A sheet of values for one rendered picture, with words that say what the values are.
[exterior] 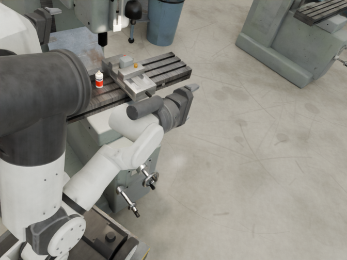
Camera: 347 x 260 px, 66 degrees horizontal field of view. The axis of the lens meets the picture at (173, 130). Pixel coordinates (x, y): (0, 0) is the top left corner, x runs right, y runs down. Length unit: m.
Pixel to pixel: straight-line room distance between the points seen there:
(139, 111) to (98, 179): 0.16
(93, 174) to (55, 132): 0.21
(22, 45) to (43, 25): 0.55
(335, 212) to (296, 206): 0.37
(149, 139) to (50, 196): 0.23
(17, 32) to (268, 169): 2.54
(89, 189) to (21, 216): 0.14
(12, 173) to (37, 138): 0.07
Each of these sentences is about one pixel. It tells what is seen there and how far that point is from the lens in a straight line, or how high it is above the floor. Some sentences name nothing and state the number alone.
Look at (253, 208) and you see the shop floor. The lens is 2.48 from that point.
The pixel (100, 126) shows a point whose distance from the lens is 1.52.
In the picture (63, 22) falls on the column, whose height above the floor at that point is 1.13.
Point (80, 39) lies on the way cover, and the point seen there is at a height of 1.03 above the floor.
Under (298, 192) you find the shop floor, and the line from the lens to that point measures 2.80.
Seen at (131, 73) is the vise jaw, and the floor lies 1.03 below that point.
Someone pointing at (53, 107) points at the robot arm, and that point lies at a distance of 0.36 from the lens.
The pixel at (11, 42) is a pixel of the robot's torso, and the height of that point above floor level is 1.74.
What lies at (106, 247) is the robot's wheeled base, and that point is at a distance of 1.45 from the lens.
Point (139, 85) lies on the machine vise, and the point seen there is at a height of 1.00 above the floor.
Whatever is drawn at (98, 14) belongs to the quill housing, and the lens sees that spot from 1.28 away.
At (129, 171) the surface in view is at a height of 0.63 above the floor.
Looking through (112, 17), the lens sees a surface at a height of 1.41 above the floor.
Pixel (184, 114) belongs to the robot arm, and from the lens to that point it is 0.76.
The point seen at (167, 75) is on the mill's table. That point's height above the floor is 0.93.
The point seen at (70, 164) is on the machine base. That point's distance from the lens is 2.16.
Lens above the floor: 1.98
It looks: 47 degrees down
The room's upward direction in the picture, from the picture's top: 16 degrees clockwise
